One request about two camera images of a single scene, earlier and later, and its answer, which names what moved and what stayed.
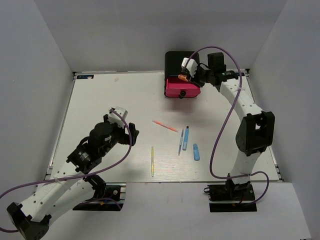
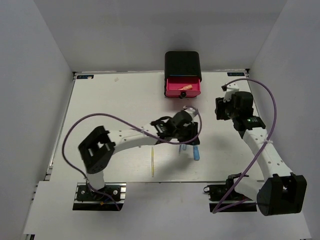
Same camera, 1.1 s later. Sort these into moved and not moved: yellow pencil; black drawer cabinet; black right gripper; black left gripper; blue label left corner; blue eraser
Moved: black left gripper; black right gripper
Not moved: blue label left corner; black drawer cabinet; blue eraser; yellow pencil
